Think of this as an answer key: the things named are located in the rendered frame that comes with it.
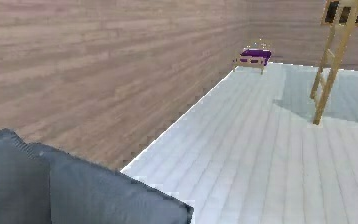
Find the purple cushioned wooden chair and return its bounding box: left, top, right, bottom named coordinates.
left=232, top=39, right=273, bottom=76

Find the dark grey sofa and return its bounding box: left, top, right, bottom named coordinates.
left=0, top=128, right=195, bottom=224

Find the tan wooden ladder shelf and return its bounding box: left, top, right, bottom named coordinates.
left=309, top=0, right=358, bottom=126

